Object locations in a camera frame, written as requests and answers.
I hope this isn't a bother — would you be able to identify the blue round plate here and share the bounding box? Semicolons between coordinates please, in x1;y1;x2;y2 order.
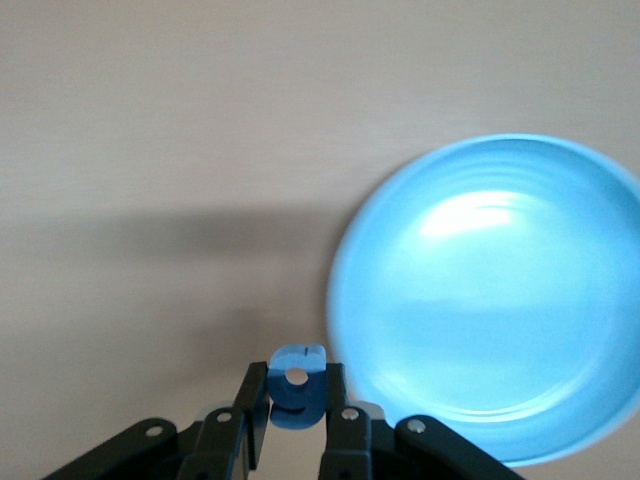
325;132;640;469

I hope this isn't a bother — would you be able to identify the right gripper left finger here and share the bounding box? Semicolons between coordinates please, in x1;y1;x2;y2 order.
39;362;271;480

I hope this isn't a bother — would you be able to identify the blue foam letter g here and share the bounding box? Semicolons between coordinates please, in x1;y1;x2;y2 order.
268;342;327;431

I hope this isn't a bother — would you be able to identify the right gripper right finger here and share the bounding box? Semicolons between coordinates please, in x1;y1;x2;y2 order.
319;363;526;480

